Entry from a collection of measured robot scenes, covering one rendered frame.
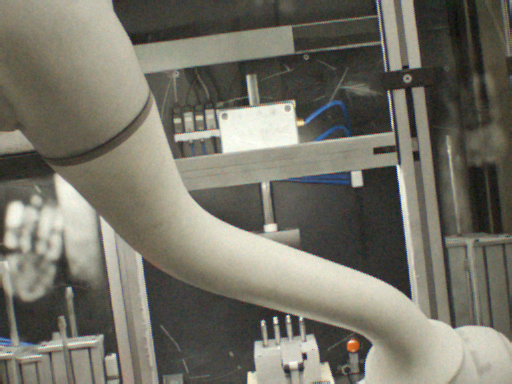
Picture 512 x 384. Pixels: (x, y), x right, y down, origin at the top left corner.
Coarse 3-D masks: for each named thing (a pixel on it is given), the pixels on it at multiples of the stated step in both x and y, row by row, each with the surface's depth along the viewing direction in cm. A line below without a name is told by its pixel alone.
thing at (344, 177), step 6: (510, 0) 140; (510, 6) 140; (510, 12) 140; (324, 174) 183; (330, 174) 183; (336, 174) 183; (342, 174) 183; (348, 174) 183; (282, 180) 182; (288, 180) 182; (294, 180) 182; (300, 180) 182; (306, 180) 182; (312, 180) 182; (318, 180) 183; (324, 180) 183; (330, 180) 183; (336, 180) 183; (342, 180) 183; (348, 180) 183
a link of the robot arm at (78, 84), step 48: (0, 0) 69; (48, 0) 70; (96, 0) 74; (0, 48) 71; (48, 48) 71; (96, 48) 73; (0, 96) 74; (48, 96) 73; (96, 96) 74; (144, 96) 79; (48, 144) 77; (96, 144) 77
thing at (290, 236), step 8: (264, 184) 162; (264, 192) 162; (272, 192) 163; (264, 200) 162; (272, 200) 162; (264, 208) 162; (272, 208) 162; (264, 216) 162; (272, 216) 162; (264, 224) 163; (272, 224) 162; (248, 232) 166; (256, 232) 164; (264, 232) 162; (272, 232) 160; (280, 232) 160; (288, 232) 160; (296, 232) 160; (272, 240) 160; (280, 240) 160; (288, 240) 160; (296, 240) 160; (296, 248) 160
